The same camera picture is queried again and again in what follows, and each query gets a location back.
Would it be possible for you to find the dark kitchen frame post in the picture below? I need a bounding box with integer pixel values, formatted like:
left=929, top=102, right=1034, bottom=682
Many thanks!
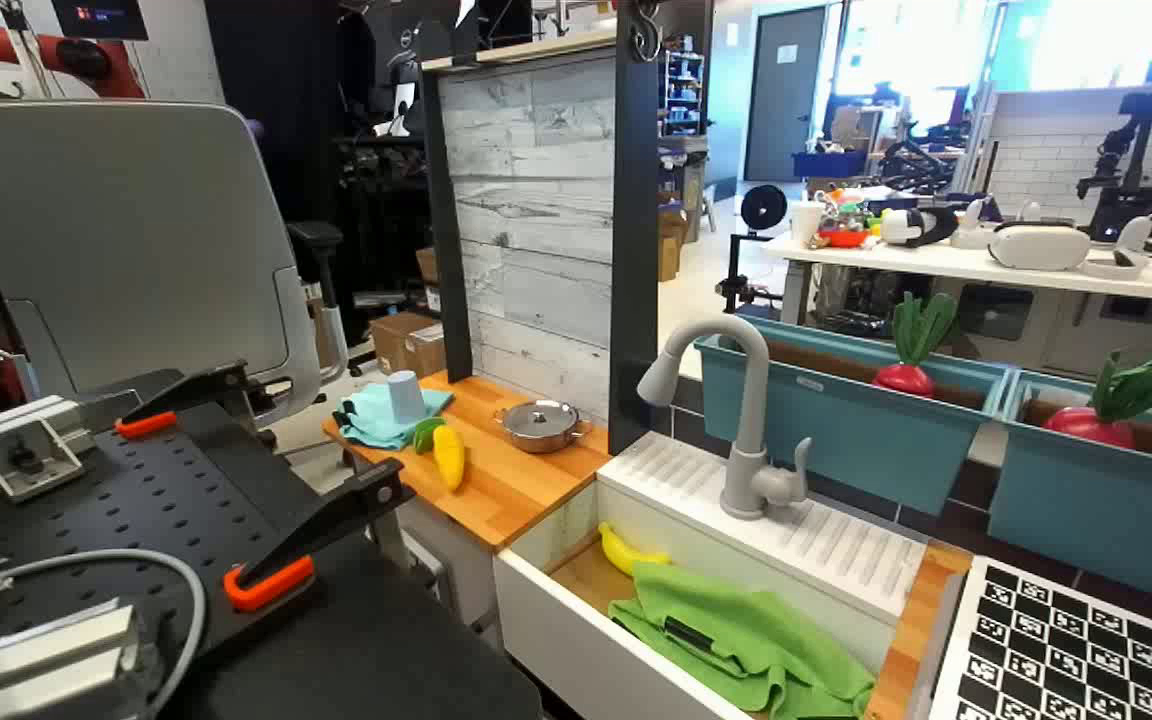
left=603, top=0, right=669, bottom=458

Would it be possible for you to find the light blue plastic cup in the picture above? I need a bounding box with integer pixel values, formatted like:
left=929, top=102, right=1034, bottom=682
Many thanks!
left=384, top=367, right=431, bottom=429

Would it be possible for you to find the small metal bowl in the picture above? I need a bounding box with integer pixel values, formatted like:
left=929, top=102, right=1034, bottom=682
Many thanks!
left=498, top=396, right=591, bottom=459

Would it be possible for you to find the black white calibration board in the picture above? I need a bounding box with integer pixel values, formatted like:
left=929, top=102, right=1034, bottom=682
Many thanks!
left=923, top=554, right=1152, bottom=720

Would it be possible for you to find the white toy sink basin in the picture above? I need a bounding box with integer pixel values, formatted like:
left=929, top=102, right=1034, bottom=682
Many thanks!
left=490, top=429, right=975, bottom=720

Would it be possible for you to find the grey toy faucet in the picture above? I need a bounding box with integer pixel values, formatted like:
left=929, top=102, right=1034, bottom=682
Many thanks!
left=631, top=312, right=820, bottom=526

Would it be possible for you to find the grey cable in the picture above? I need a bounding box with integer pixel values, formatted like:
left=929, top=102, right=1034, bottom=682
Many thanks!
left=0, top=507, right=215, bottom=720

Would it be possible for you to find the dark grey door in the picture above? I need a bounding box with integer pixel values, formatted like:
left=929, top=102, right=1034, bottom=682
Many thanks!
left=744, top=3, right=834, bottom=190

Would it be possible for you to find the black perforated mounting board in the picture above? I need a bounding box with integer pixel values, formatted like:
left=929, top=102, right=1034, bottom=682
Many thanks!
left=0, top=396, right=547, bottom=720

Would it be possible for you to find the aluminium extrusion bracket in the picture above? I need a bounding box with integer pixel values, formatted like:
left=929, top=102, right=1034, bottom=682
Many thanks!
left=0, top=596, right=155, bottom=720
left=0, top=389, right=89, bottom=511

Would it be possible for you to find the green microfiber cloth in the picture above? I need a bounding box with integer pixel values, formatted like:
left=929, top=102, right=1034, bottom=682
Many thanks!
left=603, top=566, right=879, bottom=720

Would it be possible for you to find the yellow plush carrot toy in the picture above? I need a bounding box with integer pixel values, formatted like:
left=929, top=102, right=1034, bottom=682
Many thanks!
left=410, top=412, right=472, bottom=496

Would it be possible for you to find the red plush radish toy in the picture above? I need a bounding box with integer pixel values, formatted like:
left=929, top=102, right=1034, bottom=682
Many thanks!
left=870, top=288, right=963, bottom=400
left=1042, top=348, right=1152, bottom=454

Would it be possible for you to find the teal planter box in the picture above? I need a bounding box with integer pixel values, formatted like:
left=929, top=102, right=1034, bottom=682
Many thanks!
left=698, top=312, right=1020, bottom=521
left=983, top=367, right=1152, bottom=621

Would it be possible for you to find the black clamp orange tip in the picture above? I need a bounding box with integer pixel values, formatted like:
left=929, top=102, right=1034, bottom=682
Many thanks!
left=221, top=458, right=417, bottom=621
left=110, top=362, right=261, bottom=443

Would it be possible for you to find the black printer with spool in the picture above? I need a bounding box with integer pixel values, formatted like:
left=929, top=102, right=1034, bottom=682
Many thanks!
left=716, top=182, right=795, bottom=320

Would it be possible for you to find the wooden toy kitchen counter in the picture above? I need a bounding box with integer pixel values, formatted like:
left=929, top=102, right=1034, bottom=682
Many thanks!
left=324, top=372, right=981, bottom=720

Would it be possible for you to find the white VR headset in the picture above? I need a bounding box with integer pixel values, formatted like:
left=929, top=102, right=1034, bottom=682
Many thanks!
left=983, top=221, right=1097, bottom=276

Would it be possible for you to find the whitewashed wood back panel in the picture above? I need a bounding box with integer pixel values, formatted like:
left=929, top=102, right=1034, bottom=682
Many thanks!
left=437, top=51, right=622, bottom=422

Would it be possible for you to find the white background table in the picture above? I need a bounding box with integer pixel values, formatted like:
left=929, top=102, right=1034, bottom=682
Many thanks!
left=762, top=229, right=1152, bottom=367

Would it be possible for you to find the black stand on table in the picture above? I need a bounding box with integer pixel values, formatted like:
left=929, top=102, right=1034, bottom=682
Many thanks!
left=1077, top=84, right=1152, bottom=249

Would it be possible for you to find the teal microfiber cloth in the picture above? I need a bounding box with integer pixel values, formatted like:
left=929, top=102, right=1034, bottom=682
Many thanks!
left=330, top=379, right=462, bottom=458

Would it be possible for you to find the yellow-green ball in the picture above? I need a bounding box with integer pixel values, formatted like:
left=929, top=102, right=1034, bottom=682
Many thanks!
left=596, top=521, right=678, bottom=580

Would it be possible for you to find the small cardboard box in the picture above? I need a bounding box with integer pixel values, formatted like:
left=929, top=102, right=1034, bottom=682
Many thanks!
left=363, top=307, right=452, bottom=379

